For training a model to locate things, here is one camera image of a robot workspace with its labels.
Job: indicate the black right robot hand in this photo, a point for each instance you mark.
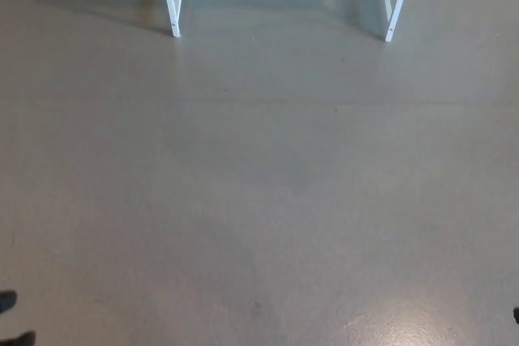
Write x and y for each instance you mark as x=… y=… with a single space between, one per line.
x=516 y=314

